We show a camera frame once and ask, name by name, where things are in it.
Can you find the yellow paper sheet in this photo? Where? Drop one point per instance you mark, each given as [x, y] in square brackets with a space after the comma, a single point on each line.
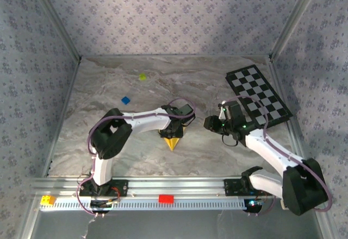
[172, 144]

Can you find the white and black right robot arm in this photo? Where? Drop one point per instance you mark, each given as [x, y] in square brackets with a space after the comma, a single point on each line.
[272, 149]

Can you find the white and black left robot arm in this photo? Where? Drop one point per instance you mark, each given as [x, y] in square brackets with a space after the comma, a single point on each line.
[108, 138]

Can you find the black and white checkerboard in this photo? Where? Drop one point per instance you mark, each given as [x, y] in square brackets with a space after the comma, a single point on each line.
[253, 87]

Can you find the small blue block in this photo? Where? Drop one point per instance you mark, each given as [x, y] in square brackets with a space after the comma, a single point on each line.
[125, 100]

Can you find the small yellow-green block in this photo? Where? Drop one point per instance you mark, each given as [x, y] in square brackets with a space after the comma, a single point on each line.
[142, 76]

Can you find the red block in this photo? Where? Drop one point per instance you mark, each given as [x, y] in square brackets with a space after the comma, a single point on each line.
[166, 198]

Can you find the small black circuit board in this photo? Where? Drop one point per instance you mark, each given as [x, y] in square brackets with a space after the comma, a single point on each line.
[100, 203]
[253, 205]

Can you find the yellow and orange block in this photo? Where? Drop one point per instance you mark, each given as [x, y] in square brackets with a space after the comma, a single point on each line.
[47, 200]

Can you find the aluminium mounting rail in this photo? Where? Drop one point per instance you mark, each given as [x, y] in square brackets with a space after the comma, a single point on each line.
[176, 184]

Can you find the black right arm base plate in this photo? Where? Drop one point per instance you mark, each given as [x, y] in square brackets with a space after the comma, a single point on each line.
[231, 187]

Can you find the aluminium table side rail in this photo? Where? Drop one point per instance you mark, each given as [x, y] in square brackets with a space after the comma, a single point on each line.
[71, 87]
[282, 92]

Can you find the aluminium table back rail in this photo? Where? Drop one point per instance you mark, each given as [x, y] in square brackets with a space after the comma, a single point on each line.
[176, 56]

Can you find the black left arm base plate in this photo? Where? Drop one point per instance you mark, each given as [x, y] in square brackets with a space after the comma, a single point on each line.
[122, 188]

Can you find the aluminium frame post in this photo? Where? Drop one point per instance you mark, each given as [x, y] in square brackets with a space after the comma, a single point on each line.
[294, 19]
[55, 19]

